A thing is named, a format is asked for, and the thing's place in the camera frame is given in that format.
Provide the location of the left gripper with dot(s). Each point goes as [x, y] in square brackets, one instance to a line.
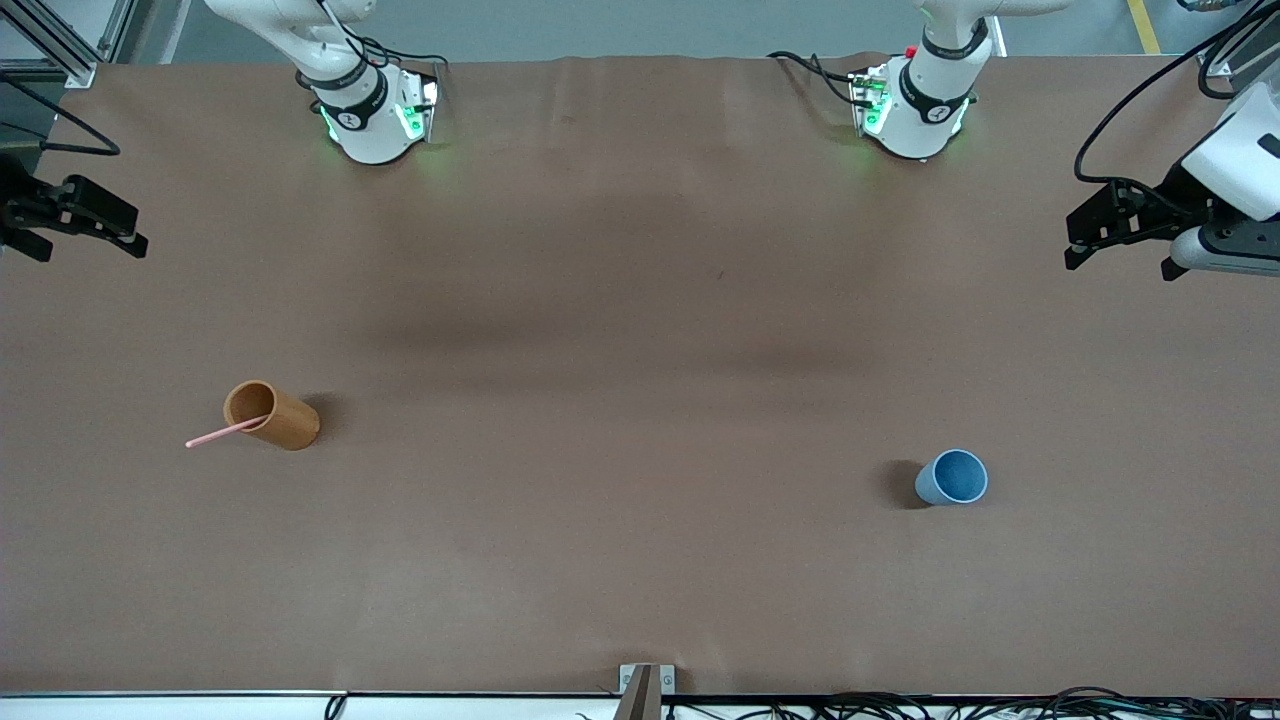
[1176, 203]

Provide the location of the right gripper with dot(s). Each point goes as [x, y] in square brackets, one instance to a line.
[20, 205]

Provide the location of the pink chopstick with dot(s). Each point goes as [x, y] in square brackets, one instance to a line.
[225, 432]

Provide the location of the blue cup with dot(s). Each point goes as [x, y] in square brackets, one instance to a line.
[955, 478]

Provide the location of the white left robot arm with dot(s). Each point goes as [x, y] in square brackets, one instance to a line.
[925, 110]

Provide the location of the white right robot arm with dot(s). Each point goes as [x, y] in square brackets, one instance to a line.
[360, 120]

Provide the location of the brown cylindrical cup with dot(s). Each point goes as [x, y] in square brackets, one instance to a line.
[290, 425]

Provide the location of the brown table cloth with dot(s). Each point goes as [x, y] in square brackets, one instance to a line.
[600, 550]

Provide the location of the aluminium frame profile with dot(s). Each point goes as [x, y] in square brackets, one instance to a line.
[1215, 62]
[60, 45]

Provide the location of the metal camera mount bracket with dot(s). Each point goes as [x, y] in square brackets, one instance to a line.
[645, 690]

